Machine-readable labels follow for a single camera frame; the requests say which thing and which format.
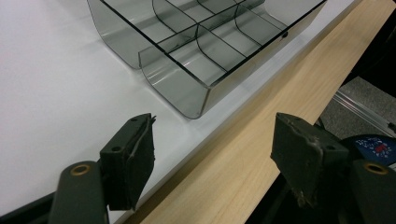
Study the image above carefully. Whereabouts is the white table mat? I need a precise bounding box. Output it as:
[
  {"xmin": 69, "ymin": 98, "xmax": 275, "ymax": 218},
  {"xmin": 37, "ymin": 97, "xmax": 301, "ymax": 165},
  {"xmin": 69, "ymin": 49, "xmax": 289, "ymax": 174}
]
[{"xmin": 0, "ymin": 0, "xmax": 363, "ymax": 224}]

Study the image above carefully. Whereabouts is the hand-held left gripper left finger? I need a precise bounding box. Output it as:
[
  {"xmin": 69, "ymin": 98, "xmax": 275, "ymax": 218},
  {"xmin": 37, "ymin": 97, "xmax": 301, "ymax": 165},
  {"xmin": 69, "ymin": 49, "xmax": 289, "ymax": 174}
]
[{"xmin": 99, "ymin": 113, "xmax": 157, "ymax": 211}]

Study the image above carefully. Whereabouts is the aluminium floor rail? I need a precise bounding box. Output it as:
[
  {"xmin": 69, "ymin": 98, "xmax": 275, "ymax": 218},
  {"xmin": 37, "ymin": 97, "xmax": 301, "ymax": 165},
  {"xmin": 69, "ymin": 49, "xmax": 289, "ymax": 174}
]
[{"xmin": 331, "ymin": 90, "xmax": 396, "ymax": 138}]

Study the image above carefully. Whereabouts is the light wooden table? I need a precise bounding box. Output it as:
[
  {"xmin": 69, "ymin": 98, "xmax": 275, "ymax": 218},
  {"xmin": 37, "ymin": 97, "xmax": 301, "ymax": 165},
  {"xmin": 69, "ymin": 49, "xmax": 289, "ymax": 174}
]
[{"xmin": 122, "ymin": 0, "xmax": 396, "ymax": 224}]

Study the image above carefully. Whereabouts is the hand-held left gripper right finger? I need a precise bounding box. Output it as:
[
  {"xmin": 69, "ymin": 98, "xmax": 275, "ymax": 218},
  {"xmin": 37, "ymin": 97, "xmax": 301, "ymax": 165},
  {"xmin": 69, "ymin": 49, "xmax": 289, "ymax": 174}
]
[{"xmin": 270, "ymin": 112, "xmax": 350, "ymax": 209}]

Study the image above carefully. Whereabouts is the grey transparent compartment box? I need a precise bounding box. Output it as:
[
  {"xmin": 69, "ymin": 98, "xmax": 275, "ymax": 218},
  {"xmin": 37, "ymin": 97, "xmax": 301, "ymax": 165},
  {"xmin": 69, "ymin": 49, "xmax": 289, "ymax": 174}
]
[{"xmin": 87, "ymin": 0, "xmax": 328, "ymax": 119}]

